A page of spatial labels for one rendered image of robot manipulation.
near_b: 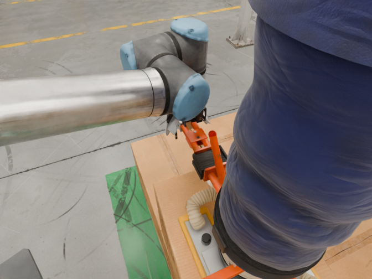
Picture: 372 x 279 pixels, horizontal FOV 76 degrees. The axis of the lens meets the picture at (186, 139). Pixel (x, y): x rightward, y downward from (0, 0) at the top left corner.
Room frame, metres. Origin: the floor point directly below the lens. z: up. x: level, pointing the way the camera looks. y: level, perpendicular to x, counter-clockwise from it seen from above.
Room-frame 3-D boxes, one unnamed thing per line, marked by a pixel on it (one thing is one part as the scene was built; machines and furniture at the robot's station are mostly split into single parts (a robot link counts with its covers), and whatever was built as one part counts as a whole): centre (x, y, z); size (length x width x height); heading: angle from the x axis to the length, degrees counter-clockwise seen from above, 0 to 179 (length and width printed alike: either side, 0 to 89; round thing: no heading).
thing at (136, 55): (0.50, 0.08, 1.39); 0.12 x 0.12 x 0.09; 35
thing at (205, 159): (0.45, -0.08, 1.07); 0.10 x 0.08 x 0.06; 112
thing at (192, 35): (0.57, -0.01, 1.38); 0.10 x 0.09 x 0.12; 125
